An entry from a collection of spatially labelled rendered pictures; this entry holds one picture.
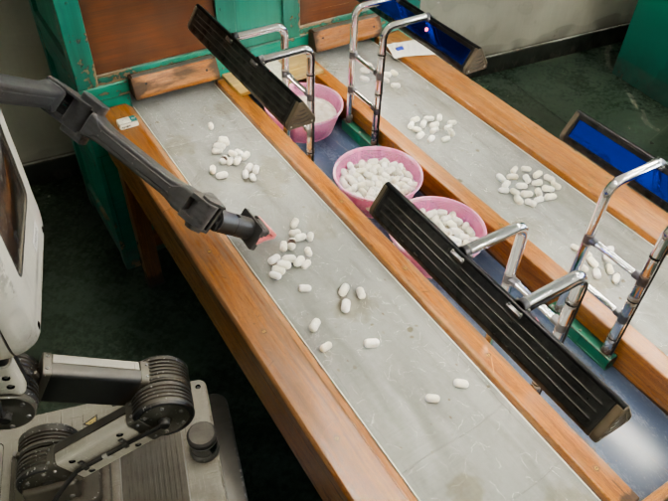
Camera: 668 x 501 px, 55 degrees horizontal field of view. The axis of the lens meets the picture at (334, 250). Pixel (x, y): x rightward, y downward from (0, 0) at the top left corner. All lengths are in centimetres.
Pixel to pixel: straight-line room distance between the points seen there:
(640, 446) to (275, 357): 81
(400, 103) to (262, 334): 111
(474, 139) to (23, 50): 185
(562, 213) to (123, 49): 144
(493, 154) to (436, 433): 102
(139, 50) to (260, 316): 109
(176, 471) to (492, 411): 75
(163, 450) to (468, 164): 120
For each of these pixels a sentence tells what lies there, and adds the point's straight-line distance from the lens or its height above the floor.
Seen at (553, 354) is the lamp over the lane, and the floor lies 110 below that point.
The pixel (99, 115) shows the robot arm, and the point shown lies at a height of 107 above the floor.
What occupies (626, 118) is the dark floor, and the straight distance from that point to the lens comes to 400.
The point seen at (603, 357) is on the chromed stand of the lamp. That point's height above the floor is 71.
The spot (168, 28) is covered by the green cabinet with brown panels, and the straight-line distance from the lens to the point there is 228.
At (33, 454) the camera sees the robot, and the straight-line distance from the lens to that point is 157.
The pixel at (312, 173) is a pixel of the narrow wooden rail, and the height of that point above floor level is 76.
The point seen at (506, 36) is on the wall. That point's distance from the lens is 411.
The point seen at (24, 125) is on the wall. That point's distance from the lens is 319.
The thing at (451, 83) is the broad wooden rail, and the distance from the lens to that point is 241.
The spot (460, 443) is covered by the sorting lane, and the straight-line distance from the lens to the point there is 140.
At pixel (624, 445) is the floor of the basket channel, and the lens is 159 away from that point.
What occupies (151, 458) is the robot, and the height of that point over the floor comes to 48.
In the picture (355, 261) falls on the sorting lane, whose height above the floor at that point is 74.
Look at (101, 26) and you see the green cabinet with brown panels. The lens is 221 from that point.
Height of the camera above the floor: 193
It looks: 44 degrees down
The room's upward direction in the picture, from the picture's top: 2 degrees clockwise
